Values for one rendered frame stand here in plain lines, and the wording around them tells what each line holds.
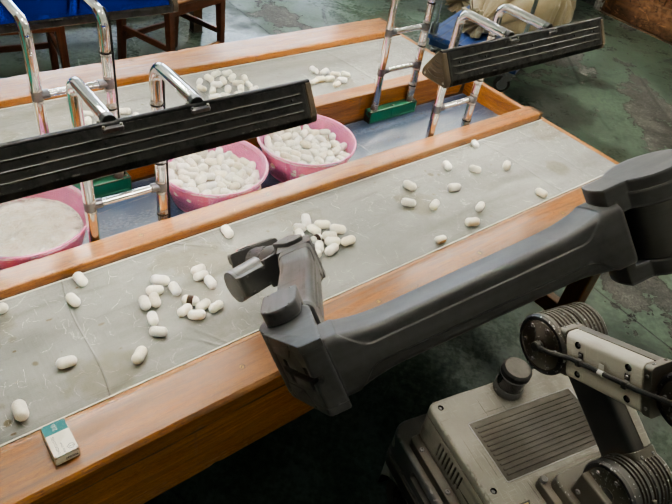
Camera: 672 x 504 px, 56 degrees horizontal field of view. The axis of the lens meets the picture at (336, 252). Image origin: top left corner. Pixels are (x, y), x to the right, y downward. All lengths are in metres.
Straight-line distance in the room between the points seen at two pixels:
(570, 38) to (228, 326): 1.14
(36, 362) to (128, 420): 0.22
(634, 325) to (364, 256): 1.54
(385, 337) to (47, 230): 0.99
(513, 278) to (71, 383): 0.78
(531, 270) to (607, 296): 2.18
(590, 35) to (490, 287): 1.34
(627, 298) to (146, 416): 2.16
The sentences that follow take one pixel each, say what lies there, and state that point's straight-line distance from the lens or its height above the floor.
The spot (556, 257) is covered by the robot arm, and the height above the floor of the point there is 1.28.
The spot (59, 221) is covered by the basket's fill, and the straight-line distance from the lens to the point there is 1.48.
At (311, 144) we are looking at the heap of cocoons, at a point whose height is 0.74.
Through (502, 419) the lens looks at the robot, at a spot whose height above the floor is 0.47.
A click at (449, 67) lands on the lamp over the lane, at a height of 1.08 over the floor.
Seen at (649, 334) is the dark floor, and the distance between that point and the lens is 2.71.
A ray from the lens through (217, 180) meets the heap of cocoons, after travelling 1.55.
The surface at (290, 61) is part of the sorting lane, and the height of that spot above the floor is 0.74.
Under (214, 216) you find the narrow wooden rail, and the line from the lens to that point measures 1.41.
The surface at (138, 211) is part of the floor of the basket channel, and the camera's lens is 1.57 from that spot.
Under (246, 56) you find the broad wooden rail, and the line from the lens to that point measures 2.12.
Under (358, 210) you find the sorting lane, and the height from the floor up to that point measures 0.74.
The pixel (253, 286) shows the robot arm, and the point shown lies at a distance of 1.03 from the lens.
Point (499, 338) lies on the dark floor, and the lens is 2.38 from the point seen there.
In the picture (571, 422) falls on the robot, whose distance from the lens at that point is 1.60.
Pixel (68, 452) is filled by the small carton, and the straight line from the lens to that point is 1.02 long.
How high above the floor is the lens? 1.64
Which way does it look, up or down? 40 degrees down
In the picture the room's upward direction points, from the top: 10 degrees clockwise
